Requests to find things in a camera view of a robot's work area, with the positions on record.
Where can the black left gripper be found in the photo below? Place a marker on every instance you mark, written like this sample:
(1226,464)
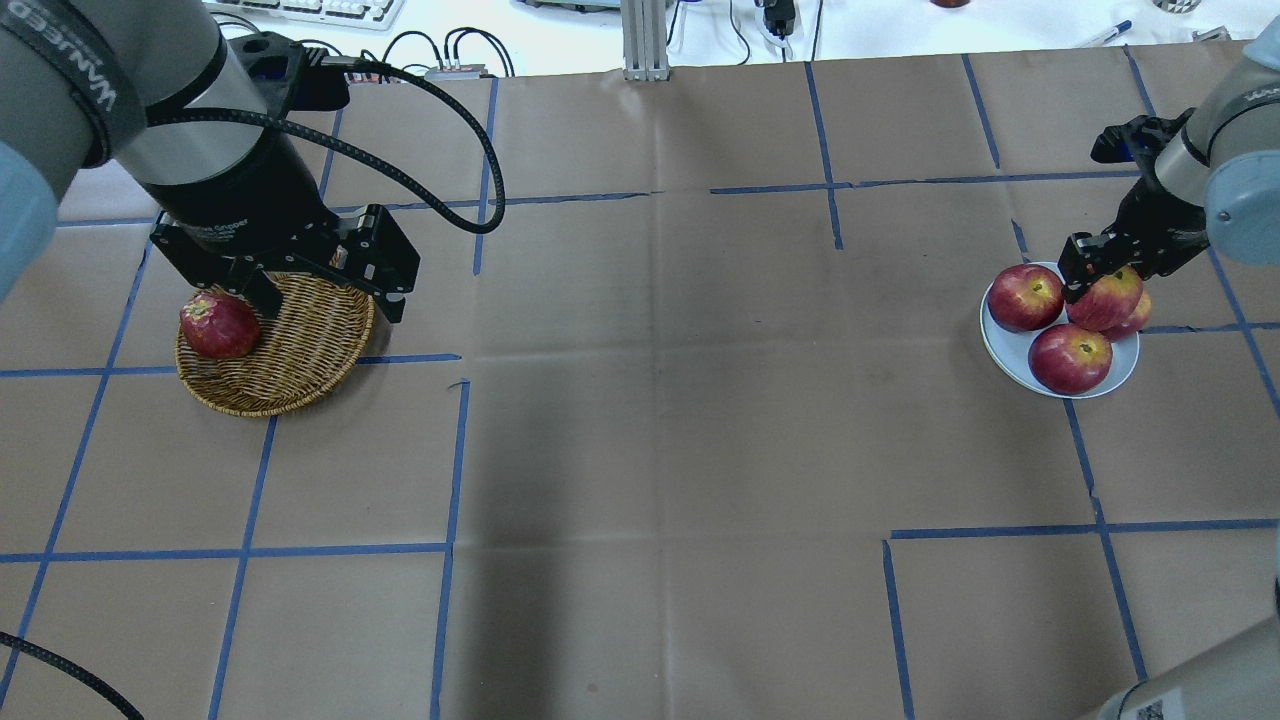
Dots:
(245,205)

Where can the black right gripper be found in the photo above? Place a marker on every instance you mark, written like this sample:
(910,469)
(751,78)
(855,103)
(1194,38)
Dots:
(1152,220)

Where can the red yellow apple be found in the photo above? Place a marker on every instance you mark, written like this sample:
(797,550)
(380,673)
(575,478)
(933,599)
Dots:
(1108,302)

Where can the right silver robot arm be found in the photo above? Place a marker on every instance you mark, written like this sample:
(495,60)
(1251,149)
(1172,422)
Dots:
(1209,179)

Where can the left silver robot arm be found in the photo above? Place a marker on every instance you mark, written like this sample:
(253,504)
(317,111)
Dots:
(200,122)

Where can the red apple on plate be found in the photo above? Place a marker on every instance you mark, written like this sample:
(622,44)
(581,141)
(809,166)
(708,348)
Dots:
(1134,322)
(1026,298)
(1069,360)

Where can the round wicker basket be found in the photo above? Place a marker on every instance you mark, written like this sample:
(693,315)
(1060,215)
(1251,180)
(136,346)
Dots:
(303,354)

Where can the dark red apple in basket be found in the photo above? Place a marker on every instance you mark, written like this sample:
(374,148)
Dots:
(219,326)

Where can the light blue plate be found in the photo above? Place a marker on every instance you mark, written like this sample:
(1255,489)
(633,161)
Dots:
(1009,350)

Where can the blue white pen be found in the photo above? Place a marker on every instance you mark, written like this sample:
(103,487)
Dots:
(1111,33)

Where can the white keyboard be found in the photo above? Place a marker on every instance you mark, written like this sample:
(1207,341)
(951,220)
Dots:
(377,15)

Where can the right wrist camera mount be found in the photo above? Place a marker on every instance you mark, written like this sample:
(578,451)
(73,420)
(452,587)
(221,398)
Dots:
(1142,137)

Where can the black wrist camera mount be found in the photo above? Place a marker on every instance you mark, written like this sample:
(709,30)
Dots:
(290,76)

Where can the aluminium frame post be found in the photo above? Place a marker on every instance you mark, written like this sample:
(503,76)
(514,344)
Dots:
(644,34)

